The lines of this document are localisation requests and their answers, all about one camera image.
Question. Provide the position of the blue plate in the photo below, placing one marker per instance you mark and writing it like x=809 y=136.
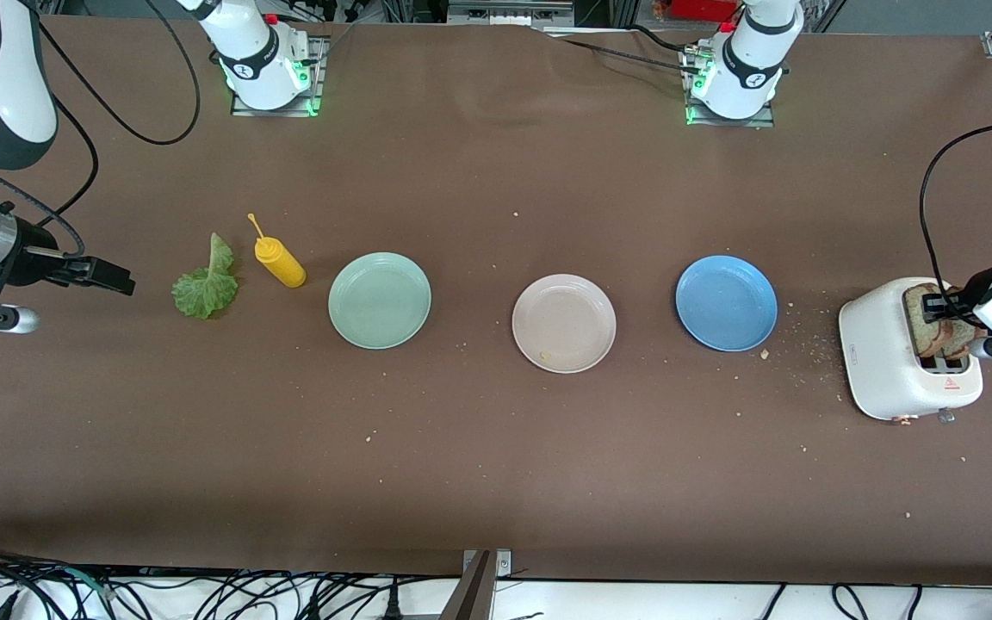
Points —
x=726 y=303

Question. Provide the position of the grey aluminium frame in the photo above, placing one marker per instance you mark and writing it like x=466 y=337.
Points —
x=505 y=13

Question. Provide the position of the beige plate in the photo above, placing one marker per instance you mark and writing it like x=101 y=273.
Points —
x=563 y=323

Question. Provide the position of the mint green plate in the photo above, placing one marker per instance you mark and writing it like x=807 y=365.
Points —
x=380 y=301

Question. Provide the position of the green lettuce leaf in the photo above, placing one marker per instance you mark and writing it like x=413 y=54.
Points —
x=203 y=293

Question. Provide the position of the small metal bracket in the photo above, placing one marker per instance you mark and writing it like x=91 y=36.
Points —
x=503 y=561

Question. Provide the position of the grey metal bar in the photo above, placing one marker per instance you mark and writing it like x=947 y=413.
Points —
x=470 y=594

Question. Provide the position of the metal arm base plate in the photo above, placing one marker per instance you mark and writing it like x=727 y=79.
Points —
x=320 y=65
x=733 y=122

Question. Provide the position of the red box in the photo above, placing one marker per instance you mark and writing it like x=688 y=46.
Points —
x=703 y=9

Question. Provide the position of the yellow mustard squeeze bottle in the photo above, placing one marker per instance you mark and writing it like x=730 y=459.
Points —
x=282 y=265

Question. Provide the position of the brown bread slice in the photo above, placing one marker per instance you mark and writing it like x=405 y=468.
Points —
x=918 y=331
x=965 y=343

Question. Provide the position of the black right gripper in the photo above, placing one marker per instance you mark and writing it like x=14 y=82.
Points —
x=34 y=251

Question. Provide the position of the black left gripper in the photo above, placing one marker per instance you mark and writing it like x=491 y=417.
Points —
x=976 y=291

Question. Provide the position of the white toaster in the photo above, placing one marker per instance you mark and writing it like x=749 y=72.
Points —
x=879 y=362

